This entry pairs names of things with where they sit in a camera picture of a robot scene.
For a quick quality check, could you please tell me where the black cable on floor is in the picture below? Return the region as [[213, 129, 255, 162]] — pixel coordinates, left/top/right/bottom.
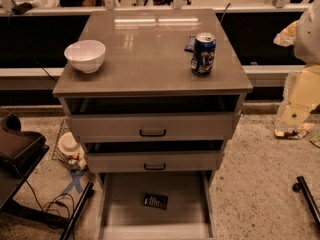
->
[[24, 180, 76, 230]]

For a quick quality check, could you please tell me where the grey drawer cabinet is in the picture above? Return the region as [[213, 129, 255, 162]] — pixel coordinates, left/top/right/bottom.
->
[[52, 8, 254, 240]]

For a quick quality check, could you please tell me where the black base leg left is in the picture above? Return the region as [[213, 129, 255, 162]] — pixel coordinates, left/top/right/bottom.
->
[[59, 182, 94, 240]]

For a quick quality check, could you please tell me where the bottom grey drawer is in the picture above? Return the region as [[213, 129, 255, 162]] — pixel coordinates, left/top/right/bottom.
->
[[95, 171, 216, 240]]

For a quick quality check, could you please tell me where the middle grey drawer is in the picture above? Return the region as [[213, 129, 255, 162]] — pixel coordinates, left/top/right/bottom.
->
[[86, 140, 223, 173]]

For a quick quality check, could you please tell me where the blue soda can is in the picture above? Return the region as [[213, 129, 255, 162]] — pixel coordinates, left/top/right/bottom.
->
[[191, 32, 216, 76]]

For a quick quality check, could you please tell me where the black wheeled base leg right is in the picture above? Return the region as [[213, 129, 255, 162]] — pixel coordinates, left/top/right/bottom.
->
[[292, 176, 320, 229]]

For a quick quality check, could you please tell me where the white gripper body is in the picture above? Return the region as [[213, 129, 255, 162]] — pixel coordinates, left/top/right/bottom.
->
[[275, 64, 320, 131]]

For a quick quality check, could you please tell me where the wire basket with items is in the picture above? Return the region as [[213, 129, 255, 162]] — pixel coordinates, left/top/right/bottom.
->
[[52, 121, 87, 171]]

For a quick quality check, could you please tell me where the blue tape cross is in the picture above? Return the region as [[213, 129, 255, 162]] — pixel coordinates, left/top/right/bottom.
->
[[63, 170, 86, 194]]

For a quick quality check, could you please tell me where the green packet on floor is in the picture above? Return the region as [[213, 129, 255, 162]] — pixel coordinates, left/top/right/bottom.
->
[[310, 134, 320, 148]]

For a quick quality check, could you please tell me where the white ceramic bowl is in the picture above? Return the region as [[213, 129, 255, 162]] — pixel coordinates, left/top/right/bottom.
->
[[64, 40, 106, 73]]

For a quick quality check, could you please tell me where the black rxbar chocolate bar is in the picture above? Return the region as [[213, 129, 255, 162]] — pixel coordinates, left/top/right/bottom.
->
[[143, 193, 168, 210]]

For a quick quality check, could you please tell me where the top grey drawer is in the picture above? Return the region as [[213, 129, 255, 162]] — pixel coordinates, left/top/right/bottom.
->
[[66, 111, 240, 143]]

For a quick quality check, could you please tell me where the grey drawer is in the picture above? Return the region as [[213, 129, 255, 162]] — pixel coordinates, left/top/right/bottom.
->
[[95, 171, 216, 240], [66, 111, 240, 143], [86, 140, 223, 173]]

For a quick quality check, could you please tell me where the brown chip bag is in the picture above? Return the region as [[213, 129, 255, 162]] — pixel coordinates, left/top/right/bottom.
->
[[274, 123, 314, 139]]

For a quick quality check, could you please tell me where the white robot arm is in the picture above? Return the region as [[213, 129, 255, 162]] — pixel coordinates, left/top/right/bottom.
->
[[275, 0, 320, 132]]

